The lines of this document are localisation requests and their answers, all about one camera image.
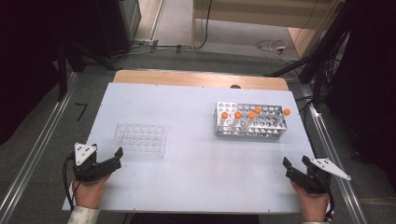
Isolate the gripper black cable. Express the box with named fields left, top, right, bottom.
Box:
left=318, top=176, right=335, bottom=220
left=62, top=151, right=82, bottom=212

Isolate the wooden table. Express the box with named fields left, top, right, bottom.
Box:
left=112, top=69, right=290, bottom=91

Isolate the person's left hand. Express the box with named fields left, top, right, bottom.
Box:
left=72, top=173, right=112, bottom=210

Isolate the dark floor cable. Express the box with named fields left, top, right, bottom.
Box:
left=110, top=43, right=195, bottom=60

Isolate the person's dark clothing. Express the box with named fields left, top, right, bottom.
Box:
left=129, top=214, right=261, bottom=224

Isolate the clear plastic tube rack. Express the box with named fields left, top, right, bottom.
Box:
left=111, top=123, right=166, bottom=160

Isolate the black cabinet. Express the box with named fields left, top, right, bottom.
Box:
left=69, top=0, right=142, bottom=60

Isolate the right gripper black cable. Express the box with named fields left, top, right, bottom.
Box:
left=318, top=176, right=335, bottom=220

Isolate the aluminium floor rail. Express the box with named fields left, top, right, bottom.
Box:
left=0, top=72, right=78, bottom=224
left=297, top=82, right=368, bottom=224

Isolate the black tripod stand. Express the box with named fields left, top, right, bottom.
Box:
left=264, top=0, right=354, bottom=110

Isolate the white board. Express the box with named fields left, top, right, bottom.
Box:
left=61, top=81, right=316, bottom=215

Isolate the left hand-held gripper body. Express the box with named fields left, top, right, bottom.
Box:
left=72, top=143, right=110, bottom=183

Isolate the dark curtain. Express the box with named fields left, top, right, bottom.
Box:
left=0, top=0, right=73, bottom=146
left=325, top=0, right=396, bottom=181

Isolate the person's right hand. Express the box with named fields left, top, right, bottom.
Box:
left=290, top=179, right=331, bottom=223

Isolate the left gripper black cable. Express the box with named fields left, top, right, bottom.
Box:
left=62, top=151, right=82, bottom=212

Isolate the white floor cable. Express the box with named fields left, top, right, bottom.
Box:
left=255, top=38, right=300, bottom=64

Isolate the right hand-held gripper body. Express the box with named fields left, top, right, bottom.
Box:
left=300, top=158, right=352, bottom=194

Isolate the metal tube rack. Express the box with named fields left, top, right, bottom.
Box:
left=213, top=101, right=289, bottom=143

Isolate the light wooden furniture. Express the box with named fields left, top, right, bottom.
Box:
left=191, top=0, right=347, bottom=59

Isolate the black hanging cable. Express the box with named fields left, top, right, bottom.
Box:
left=194, top=0, right=214, bottom=50

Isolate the black metal stand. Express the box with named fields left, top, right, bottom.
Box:
left=55, top=40, right=120, bottom=102

